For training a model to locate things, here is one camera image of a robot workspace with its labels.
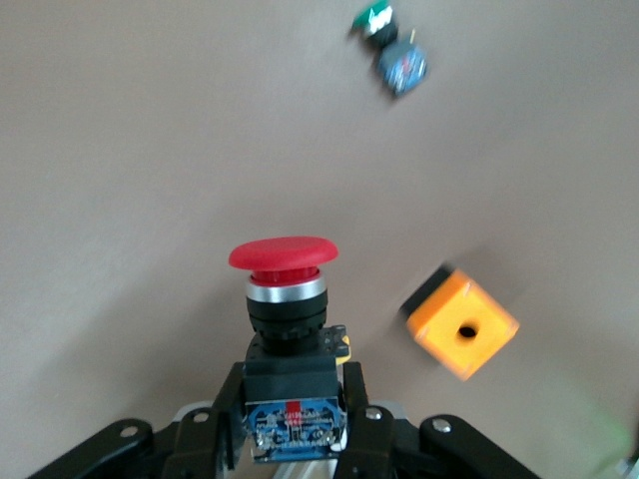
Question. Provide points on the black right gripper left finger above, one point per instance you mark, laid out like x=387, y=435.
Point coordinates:
x=194, y=439

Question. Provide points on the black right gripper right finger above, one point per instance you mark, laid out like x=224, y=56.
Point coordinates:
x=374, y=439

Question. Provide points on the red mushroom push button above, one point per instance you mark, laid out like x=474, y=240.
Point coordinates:
x=282, y=257

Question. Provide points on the green push button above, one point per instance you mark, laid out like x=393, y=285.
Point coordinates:
x=402, y=67

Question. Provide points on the yellow button enclosure box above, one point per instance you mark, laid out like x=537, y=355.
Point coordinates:
x=461, y=319

